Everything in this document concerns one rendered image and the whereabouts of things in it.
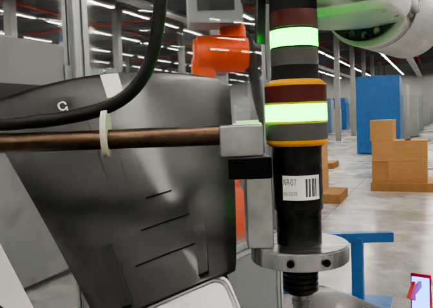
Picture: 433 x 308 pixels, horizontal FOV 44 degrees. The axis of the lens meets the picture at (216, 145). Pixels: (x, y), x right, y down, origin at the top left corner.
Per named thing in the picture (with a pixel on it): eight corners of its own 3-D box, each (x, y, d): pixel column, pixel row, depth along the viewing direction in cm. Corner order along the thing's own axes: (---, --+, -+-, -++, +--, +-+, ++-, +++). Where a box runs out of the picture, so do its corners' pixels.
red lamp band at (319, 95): (268, 103, 35) (267, 84, 35) (261, 104, 40) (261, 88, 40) (333, 100, 35) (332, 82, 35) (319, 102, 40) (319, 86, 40)
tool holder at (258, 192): (225, 276, 35) (219, 126, 34) (222, 249, 42) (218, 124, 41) (362, 270, 35) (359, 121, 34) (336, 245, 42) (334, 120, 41)
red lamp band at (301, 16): (272, 26, 36) (272, 8, 35) (267, 34, 39) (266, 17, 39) (322, 24, 36) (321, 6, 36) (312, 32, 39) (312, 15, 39)
